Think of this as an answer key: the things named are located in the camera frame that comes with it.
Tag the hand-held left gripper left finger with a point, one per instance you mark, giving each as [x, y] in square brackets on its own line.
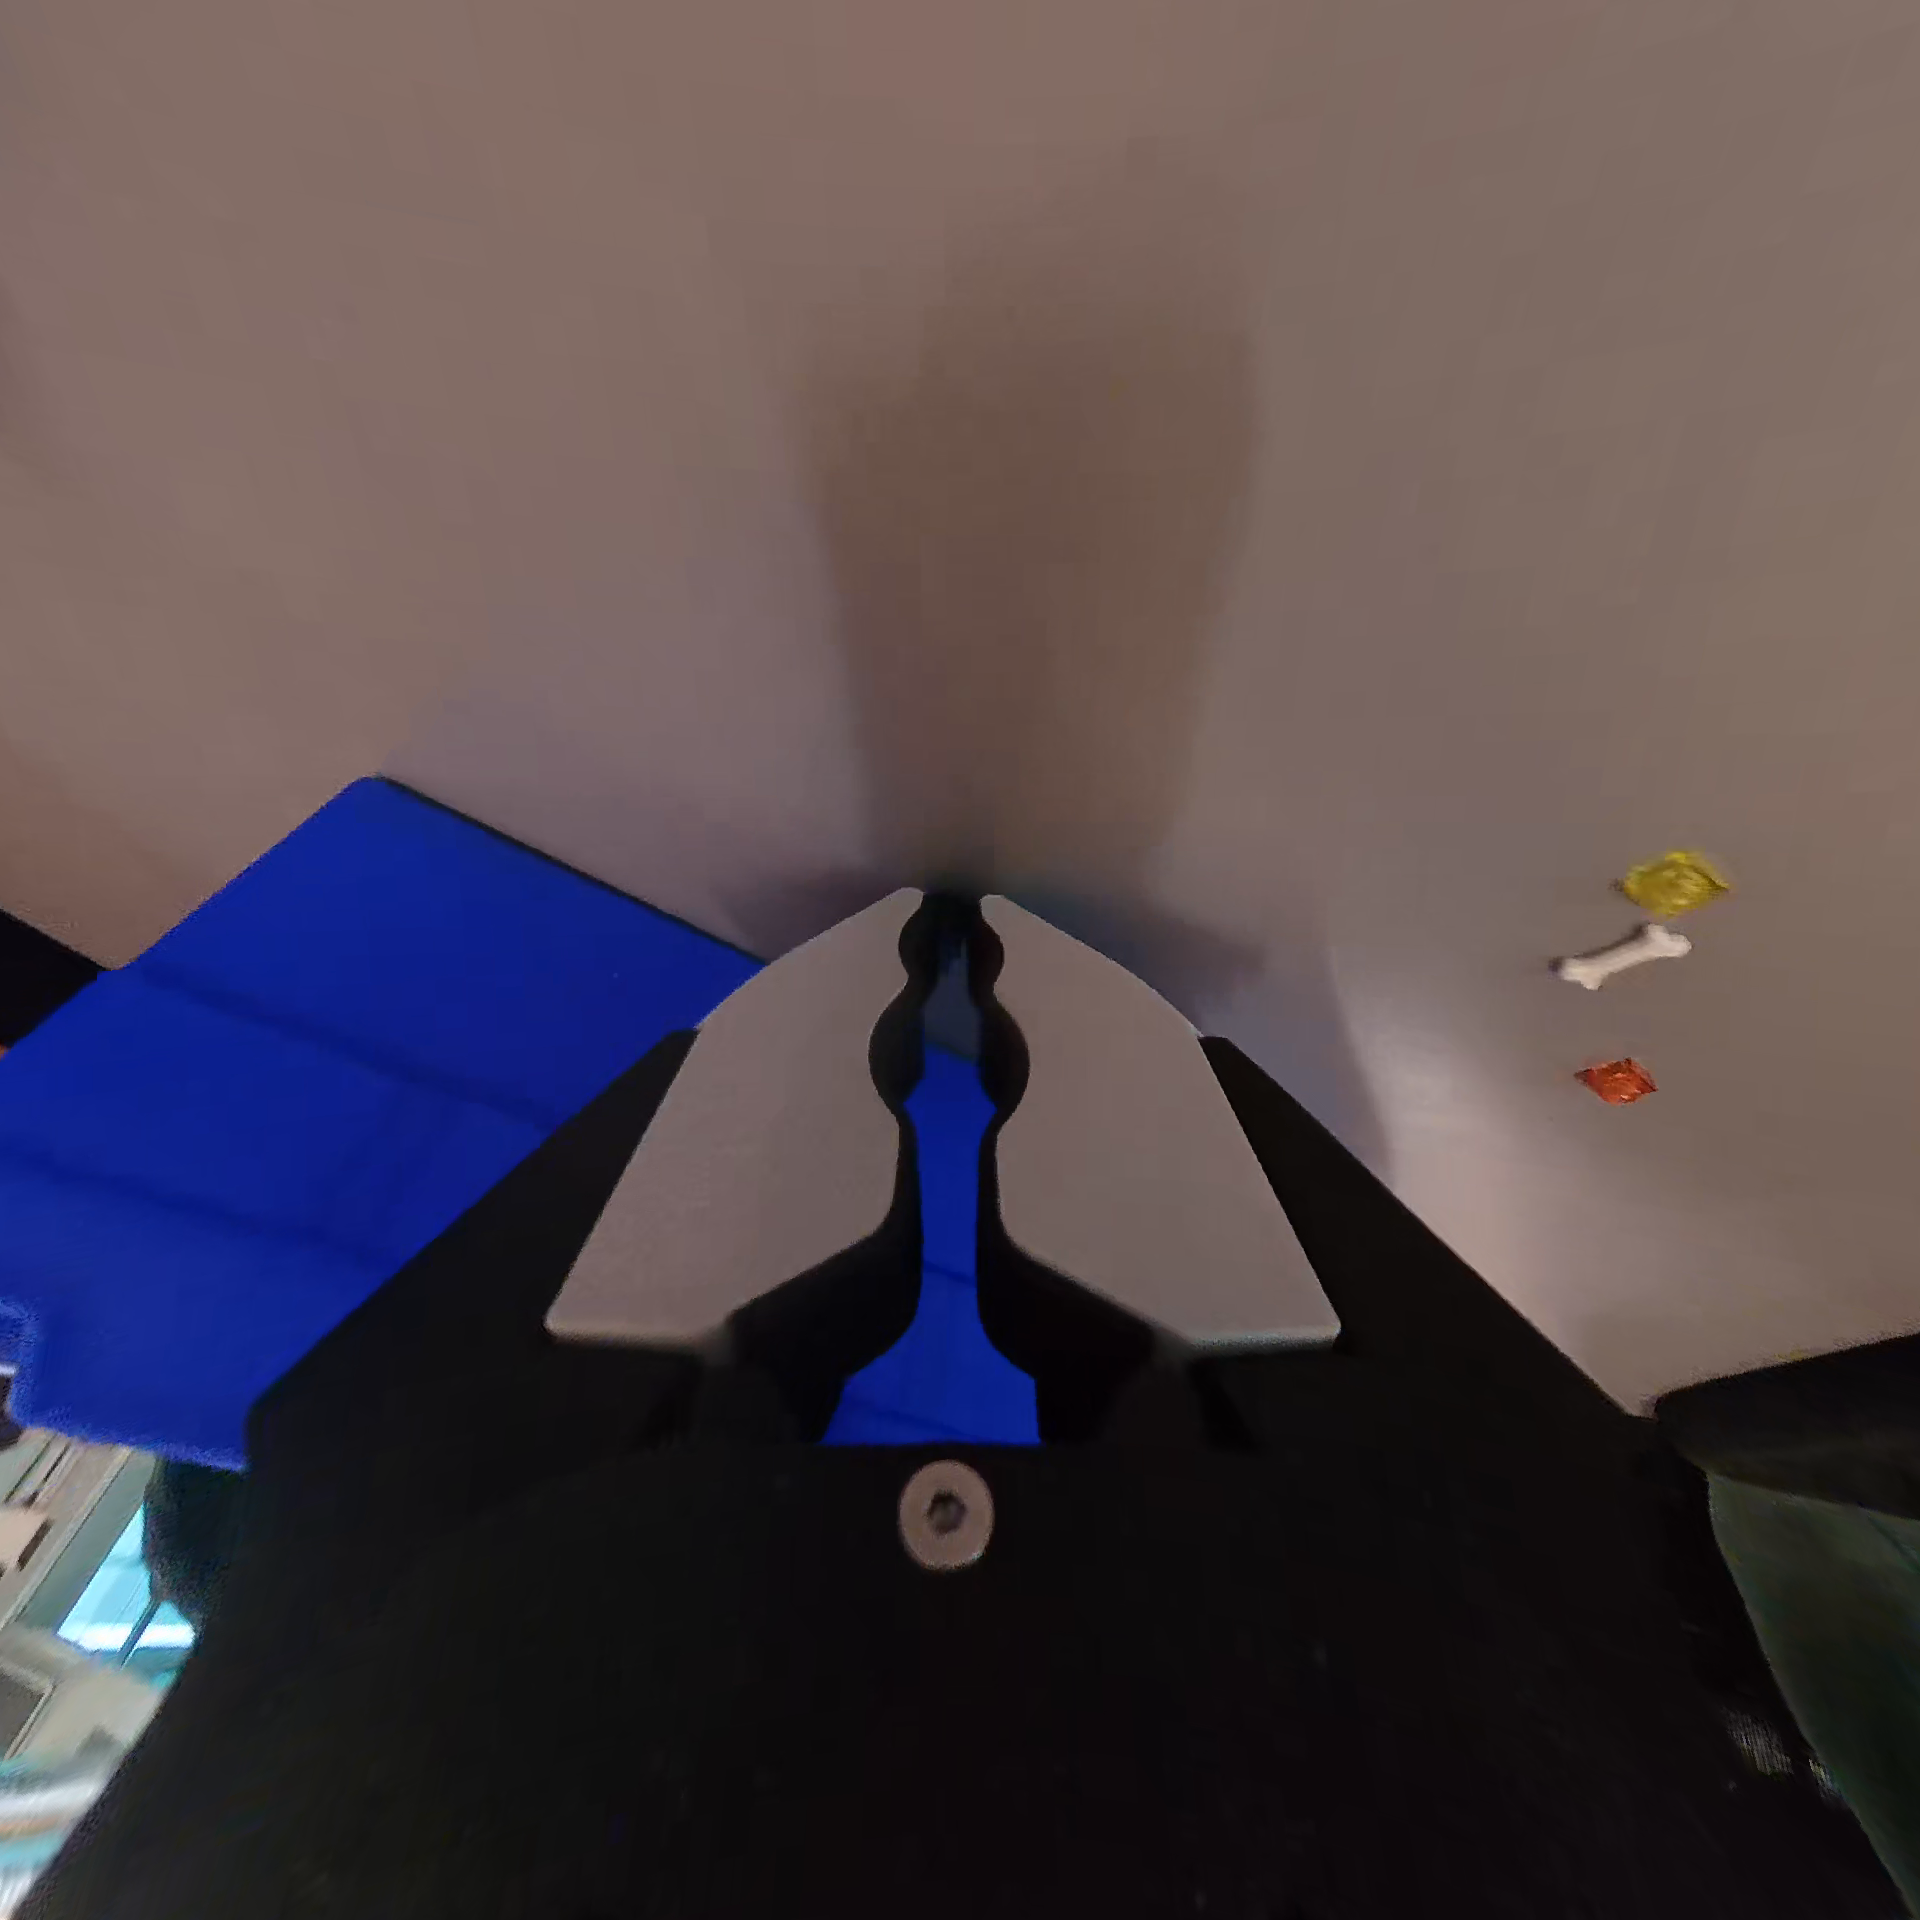
[737, 1188]

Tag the black quilted wrist rest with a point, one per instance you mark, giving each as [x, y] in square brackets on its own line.
[1818, 1410]

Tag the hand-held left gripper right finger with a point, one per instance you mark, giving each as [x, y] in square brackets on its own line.
[1165, 1188]

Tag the blue plastic bin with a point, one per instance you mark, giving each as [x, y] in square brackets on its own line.
[301, 1141]

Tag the small yellow stud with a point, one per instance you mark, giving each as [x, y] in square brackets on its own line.
[1678, 882]

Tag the small white bone piece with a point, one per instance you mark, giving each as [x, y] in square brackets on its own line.
[1625, 957]

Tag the small orange stud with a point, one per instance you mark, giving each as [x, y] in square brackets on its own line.
[1619, 1078]

